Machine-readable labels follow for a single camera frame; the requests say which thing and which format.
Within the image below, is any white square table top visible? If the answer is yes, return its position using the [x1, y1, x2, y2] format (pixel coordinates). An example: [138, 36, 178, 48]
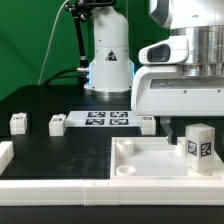
[110, 137, 224, 180]

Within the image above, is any black cable bundle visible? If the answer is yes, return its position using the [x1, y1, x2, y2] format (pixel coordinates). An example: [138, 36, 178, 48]
[43, 68, 88, 86]

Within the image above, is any white cable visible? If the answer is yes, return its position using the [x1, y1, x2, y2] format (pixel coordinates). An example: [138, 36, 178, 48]
[37, 0, 70, 86]

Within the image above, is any white fiducial marker sheet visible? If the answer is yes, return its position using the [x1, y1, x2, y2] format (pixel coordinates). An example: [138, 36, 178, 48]
[66, 111, 141, 127]

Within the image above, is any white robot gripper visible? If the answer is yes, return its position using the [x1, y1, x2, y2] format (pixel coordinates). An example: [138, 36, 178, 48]
[131, 65, 224, 145]

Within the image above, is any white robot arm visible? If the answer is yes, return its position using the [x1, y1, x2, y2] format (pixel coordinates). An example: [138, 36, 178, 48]
[85, 0, 224, 117]

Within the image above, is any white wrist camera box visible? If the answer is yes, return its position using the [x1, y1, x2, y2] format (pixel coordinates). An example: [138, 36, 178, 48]
[138, 35, 189, 65]

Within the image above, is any white U-shaped obstacle fence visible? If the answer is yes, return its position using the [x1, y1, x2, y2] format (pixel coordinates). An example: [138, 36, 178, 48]
[0, 140, 224, 206]

